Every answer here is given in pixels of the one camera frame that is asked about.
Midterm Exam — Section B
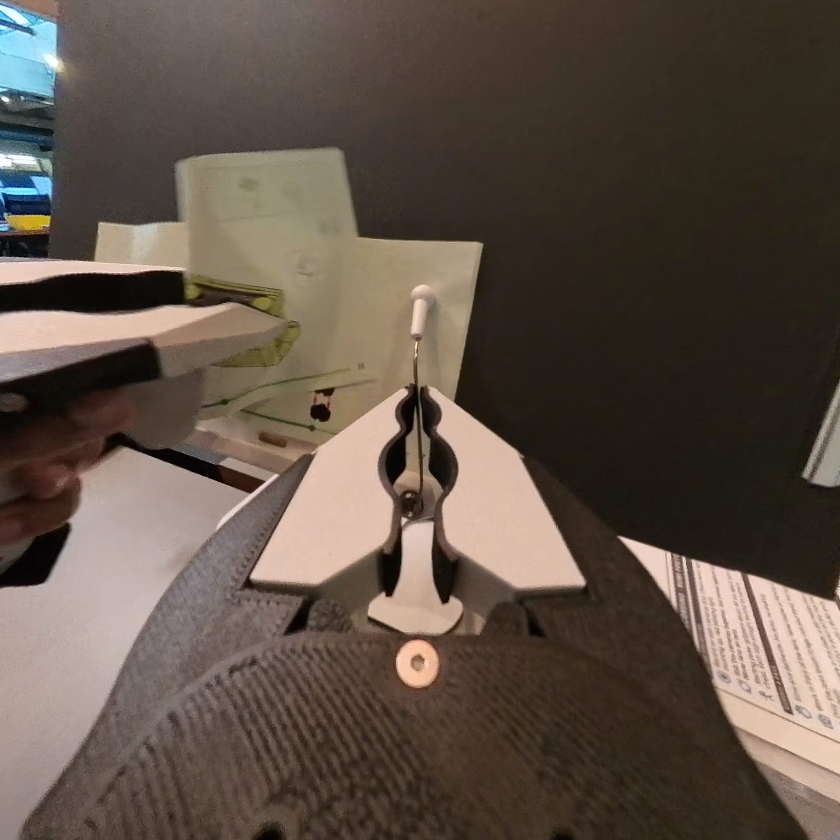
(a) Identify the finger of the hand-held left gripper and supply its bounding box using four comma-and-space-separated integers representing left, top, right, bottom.
0, 259, 189, 314
0, 302, 290, 452

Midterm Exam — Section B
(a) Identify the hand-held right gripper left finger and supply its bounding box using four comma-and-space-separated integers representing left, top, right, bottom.
249, 386, 418, 599

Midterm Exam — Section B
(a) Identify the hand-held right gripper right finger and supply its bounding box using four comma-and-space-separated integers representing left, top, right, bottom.
422, 386, 588, 605

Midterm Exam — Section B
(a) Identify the lime toy brick model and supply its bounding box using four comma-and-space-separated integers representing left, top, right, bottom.
185, 279, 303, 368

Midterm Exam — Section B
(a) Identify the white-tipped metal wire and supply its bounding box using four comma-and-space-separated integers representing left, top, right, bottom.
408, 285, 434, 513

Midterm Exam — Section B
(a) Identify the person's left hand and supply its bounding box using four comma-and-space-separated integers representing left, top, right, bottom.
0, 402, 137, 547

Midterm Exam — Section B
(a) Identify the pale green instruction booklet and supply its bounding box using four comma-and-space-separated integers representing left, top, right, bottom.
95, 147, 484, 454

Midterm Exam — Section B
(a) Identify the printed paper sheet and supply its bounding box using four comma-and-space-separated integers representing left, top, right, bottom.
620, 537, 840, 775

